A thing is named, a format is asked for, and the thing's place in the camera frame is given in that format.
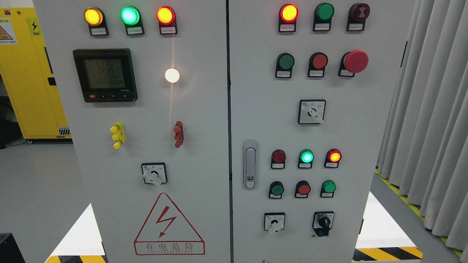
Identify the green push button lower left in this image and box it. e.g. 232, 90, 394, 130
268, 181, 284, 199

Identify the green push button upper row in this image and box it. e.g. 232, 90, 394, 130
275, 52, 295, 79

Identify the red push button lower middle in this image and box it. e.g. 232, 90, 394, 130
294, 180, 311, 198

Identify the red push button upper row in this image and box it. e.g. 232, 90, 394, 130
307, 52, 329, 78

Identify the green push button lower right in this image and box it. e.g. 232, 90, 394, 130
320, 180, 336, 198

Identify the red mushroom emergency stop button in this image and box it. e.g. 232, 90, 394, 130
337, 49, 369, 77

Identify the grey electrical control cabinet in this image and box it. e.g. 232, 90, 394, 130
34, 0, 416, 263

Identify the dark red lamp lower group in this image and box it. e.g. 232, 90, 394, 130
271, 149, 286, 169

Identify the red terminal connector block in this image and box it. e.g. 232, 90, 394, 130
173, 121, 184, 148

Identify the green lit lamp lower group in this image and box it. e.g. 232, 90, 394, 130
298, 149, 314, 169

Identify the white lit indicator lamp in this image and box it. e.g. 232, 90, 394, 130
165, 68, 180, 84

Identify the red lit lamp lower group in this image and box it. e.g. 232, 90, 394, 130
323, 148, 342, 168

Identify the yellow terminal connector block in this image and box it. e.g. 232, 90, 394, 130
110, 121, 125, 149

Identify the red electrical hazard warning sticker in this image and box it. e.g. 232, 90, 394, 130
133, 193, 205, 256

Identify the red lit lamp top right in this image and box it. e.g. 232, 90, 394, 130
278, 3, 299, 33

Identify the red indicator lamp top left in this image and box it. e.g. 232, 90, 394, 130
156, 5, 178, 35

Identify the black digital power meter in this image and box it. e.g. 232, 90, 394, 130
72, 48, 138, 103

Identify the green lamp top right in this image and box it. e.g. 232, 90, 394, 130
313, 2, 335, 32

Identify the green indicator lamp top left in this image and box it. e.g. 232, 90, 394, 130
120, 5, 145, 35

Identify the dark red buzzer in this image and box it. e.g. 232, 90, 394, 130
346, 2, 370, 32

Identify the yellow indicator lamp top left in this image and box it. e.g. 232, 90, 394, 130
83, 7, 109, 36

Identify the grey curtain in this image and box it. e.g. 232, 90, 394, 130
378, 0, 468, 263

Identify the yellow safety storage cabinet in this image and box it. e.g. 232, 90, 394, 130
0, 0, 71, 141

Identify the silver cabinet door handle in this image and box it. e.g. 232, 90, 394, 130
243, 140, 258, 190

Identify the right door upper selector switch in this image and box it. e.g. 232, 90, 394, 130
297, 99, 326, 125

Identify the left door rotary selector switch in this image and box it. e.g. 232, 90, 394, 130
141, 163, 168, 186

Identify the white lower selector switch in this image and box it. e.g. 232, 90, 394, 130
264, 213, 286, 235

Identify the black knob selector switch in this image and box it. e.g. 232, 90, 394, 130
312, 211, 335, 237

